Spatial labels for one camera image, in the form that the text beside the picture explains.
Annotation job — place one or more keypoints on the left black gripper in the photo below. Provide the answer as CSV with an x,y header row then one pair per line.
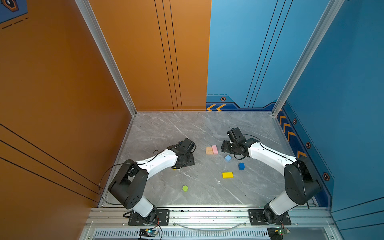
x,y
191,161

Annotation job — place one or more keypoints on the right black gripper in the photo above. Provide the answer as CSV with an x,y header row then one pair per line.
x,y
224,147

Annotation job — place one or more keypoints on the light pink rectangular block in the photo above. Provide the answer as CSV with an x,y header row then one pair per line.
x,y
215,150

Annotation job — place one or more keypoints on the plain wooden plank block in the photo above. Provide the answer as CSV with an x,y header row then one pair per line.
x,y
209,149

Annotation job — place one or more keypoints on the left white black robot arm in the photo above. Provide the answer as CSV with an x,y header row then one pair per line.
x,y
129,183

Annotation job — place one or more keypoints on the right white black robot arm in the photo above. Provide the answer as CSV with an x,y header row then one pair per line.
x,y
300,176

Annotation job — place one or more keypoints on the light blue cube block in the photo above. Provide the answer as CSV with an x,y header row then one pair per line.
x,y
228,158

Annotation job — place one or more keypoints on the dark blue cube block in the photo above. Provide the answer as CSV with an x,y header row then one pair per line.
x,y
241,166

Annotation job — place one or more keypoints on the yellow rectangular block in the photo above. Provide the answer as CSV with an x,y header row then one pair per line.
x,y
227,175

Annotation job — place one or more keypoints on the left green circuit board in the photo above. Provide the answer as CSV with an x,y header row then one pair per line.
x,y
148,234

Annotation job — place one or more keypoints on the green circuit board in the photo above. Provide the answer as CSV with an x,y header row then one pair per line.
x,y
148,234
278,234

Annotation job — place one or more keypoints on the right green circuit board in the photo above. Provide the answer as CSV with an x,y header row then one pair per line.
x,y
278,234

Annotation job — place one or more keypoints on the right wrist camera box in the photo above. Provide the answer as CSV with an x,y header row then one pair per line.
x,y
236,137

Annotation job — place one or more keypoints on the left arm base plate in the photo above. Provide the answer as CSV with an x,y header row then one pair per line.
x,y
162,216

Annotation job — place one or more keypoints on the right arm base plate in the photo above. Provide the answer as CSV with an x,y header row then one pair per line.
x,y
262,217

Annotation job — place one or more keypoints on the aluminium front rail frame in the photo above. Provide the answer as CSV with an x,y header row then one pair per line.
x,y
210,223

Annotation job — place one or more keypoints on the right aluminium corner post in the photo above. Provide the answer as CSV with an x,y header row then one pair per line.
x,y
318,34

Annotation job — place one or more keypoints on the aluminium corner post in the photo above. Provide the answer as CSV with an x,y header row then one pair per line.
x,y
101,42
318,34

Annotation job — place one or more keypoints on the left aluminium corner post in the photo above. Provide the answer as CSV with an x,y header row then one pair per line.
x,y
101,42

